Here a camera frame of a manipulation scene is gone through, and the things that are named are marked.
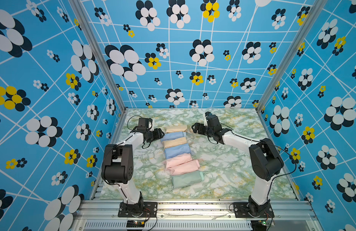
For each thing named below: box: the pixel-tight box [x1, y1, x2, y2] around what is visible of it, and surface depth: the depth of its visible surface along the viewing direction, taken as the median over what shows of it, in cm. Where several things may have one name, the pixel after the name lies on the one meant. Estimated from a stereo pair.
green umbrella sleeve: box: [171, 170, 205, 189], surface depth 82 cm
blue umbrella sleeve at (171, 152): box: [164, 143, 191, 160], surface depth 95 cm
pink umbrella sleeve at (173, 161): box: [165, 153, 193, 168], surface depth 89 cm
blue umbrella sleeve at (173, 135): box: [160, 131, 187, 142], surface depth 101 cm
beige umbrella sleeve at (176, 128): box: [165, 125, 188, 133], surface depth 105 cm
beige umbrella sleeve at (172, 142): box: [161, 136, 188, 149], surface depth 98 cm
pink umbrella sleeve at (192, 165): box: [167, 159, 201, 176], surface depth 87 cm
